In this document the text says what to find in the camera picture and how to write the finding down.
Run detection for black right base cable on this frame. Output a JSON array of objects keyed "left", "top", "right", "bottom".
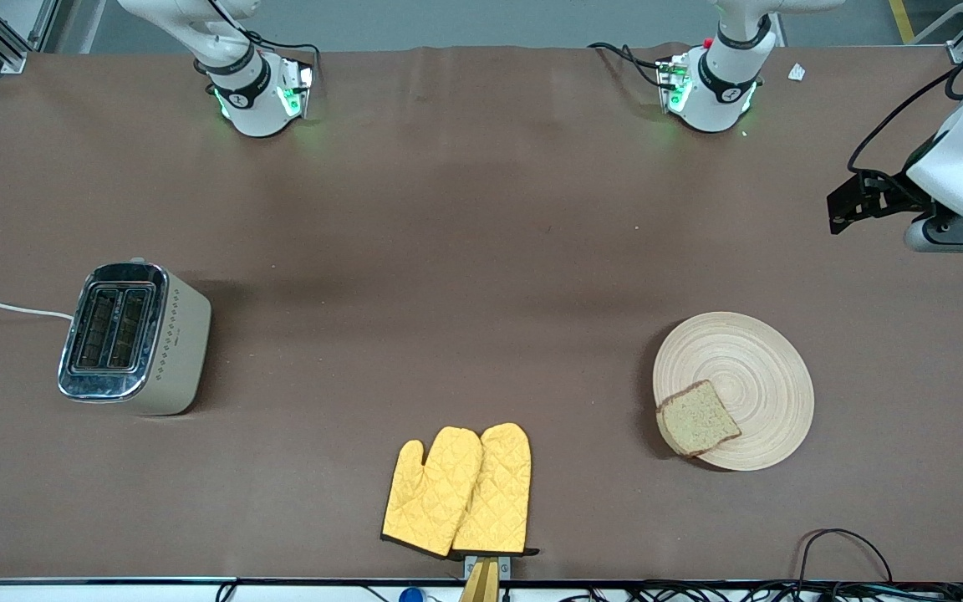
[{"left": 206, "top": 0, "right": 322, "bottom": 84}]

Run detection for wooden sticks with metal bracket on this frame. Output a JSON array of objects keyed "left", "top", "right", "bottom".
[{"left": 458, "top": 554, "right": 512, "bottom": 602}]

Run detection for beige chrome two-slot toaster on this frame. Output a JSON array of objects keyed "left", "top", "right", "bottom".
[{"left": 58, "top": 259, "right": 212, "bottom": 416}]

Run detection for black looped cable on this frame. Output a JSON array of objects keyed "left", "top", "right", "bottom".
[{"left": 797, "top": 528, "right": 894, "bottom": 586}]

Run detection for round wooden plate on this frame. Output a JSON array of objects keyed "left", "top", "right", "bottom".
[{"left": 653, "top": 312, "right": 815, "bottom": 472}]

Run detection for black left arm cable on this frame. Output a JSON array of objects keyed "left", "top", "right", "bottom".
[{"left": 848, "top": 33, "right": 963, "bottom": 178}]

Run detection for black left base cable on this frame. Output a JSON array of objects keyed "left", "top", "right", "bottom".
[{"left": 588, "top": 42, "right": 668, "bottom": 89}]

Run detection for brown bread slice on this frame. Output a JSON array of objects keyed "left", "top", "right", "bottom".
[{"left": 656, "top": 380, "right": 742, "bottom": 458}]

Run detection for grey metal frame post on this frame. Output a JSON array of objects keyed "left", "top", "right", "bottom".
[{"left": 916, "top": 0, "right": 963, "bottom": 64}]

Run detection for white toaster power cord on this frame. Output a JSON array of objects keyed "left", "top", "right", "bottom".
[{"left": 0, "top": 300, "right": 74, "bottom": 322}]

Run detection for black base cable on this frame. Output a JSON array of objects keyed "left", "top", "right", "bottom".
[
  {"left": 588, "top": 42, "right": 668, "bottom": 89},
  {"left": 206, "top": 0, "right": 322, "bottom": 84}
]

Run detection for yellow quilted oven mitt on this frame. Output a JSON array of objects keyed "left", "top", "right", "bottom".
[
  {"left": 381, "top": 426, "right": 484, "bottom": 559},
  {"left": 451, "top": 422, "right": 540, "bottom": 558}
]

